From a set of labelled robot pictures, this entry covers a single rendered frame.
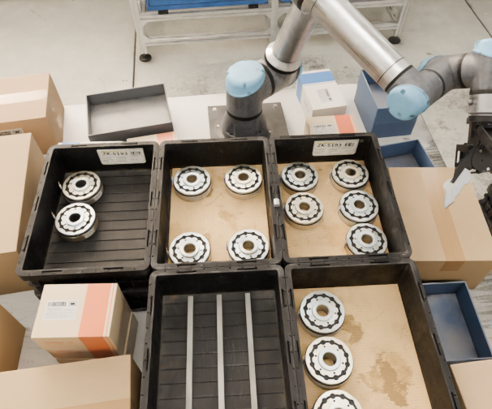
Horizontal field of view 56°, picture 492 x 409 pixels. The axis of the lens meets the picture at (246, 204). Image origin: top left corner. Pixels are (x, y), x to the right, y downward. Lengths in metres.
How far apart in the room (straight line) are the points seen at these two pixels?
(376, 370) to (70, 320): 0.66
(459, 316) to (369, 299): 0.29
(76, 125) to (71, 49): 1.68
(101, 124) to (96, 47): 1.76
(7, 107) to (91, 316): 0.83
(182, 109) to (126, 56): 1.55
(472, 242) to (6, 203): 1.18
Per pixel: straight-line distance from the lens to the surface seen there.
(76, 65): 3.24
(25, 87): 1.70
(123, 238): 1.24
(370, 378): 1.09
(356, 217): 1.23
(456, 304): 1.37
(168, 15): 2.99
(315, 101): 1.61
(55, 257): 1.26
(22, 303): 1.39
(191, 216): 1.24
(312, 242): 1.20
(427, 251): 1.22
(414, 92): 1.01
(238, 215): 1.23
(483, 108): 1.08
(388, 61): 1.04
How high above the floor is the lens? 1.85
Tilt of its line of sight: 54 degrees down
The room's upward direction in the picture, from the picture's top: straight up
